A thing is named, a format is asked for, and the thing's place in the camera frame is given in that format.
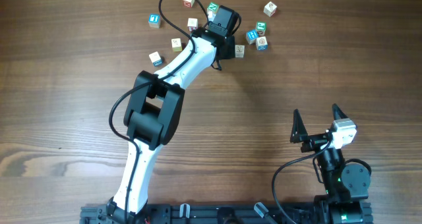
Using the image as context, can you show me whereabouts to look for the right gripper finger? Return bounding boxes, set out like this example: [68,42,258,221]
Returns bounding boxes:
[332,103,348,120]
[290,109,308,143]

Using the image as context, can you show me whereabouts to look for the yellow sided white block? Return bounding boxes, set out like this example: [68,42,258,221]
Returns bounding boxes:
[171,38,183,52]

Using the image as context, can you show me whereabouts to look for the blue sided white block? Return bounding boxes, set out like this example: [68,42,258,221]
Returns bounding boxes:
[149,51,163,67]

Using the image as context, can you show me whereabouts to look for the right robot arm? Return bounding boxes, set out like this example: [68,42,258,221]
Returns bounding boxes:
[290,104,374,224]

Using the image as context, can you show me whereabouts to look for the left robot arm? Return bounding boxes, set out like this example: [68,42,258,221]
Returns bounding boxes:
[107,6,241,223]

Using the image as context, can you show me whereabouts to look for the green N block top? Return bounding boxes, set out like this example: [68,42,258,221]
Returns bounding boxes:
[207,2,220,14]

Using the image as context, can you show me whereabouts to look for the yellow face picture block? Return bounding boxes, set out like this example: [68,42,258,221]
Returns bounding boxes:
[235,45,245,58]

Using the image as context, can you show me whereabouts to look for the red sided white block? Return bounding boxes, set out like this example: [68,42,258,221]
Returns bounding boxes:
[187,18,198,32]

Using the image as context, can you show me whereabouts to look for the blue letter block right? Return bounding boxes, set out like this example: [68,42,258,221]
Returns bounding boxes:
[246,30,259,45]

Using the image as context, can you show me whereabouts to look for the blue letter block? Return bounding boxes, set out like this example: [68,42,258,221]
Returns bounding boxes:
[148,14,161,28]
[246,30,259,45]

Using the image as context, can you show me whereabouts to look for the green J block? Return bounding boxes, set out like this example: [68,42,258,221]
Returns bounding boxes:
[255,22,266,36]

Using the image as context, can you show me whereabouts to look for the red picture block top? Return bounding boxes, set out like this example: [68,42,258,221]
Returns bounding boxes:
[182,0,195,8]

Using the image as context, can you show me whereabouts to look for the blue sided picture block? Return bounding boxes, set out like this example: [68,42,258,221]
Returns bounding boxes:
[255,36,268,51]

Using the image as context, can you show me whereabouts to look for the plain picture block right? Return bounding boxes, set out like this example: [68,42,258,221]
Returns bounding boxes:
[264,1,278,17]

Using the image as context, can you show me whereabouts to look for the right camera cable black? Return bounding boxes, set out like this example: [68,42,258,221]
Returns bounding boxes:
[271,141,330,224]

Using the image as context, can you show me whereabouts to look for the camera cable black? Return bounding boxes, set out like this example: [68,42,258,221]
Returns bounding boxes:
[271,141,330,224]
[109,35,217,223]

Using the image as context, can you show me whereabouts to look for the left camera cable black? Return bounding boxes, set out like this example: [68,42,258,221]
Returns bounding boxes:
[109,35,217,223]

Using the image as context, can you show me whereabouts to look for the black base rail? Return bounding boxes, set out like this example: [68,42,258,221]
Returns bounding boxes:
[79,202,374,224]

